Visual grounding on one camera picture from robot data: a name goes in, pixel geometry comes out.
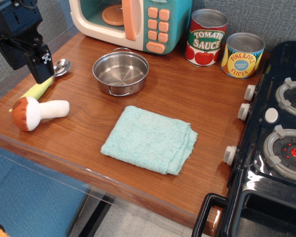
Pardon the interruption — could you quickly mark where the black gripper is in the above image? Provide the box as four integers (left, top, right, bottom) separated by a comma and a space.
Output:
0, 0, 54, 84

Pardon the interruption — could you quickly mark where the stainless steel pot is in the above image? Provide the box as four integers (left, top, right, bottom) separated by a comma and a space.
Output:
92, 48, 149, 97

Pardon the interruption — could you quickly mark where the light blue folded cloth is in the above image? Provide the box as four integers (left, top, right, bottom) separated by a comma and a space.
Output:
101, 106, 198, 175

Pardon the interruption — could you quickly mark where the plush toy mushroom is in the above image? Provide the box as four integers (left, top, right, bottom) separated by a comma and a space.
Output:
11, 96, 70, 131

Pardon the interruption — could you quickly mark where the orange microwave turntable plate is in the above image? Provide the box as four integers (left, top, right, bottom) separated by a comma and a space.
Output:
102, 4, 124, 26

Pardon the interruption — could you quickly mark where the toy microwave teal cream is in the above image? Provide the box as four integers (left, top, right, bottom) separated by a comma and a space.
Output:
69, 0, 192, 55

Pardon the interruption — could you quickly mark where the tomato sauce can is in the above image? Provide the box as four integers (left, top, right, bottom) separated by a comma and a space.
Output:
185, 8, 228, 66

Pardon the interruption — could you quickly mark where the pineapple slices can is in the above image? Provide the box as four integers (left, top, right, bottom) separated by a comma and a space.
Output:
221, 32, 265, 79

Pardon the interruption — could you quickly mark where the black toy stove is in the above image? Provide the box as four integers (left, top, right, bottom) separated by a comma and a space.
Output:
192, 41, 296, 237

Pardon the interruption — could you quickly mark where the spoon with green handle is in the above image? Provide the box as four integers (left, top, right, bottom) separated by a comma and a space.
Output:
21, 59, 71, 100

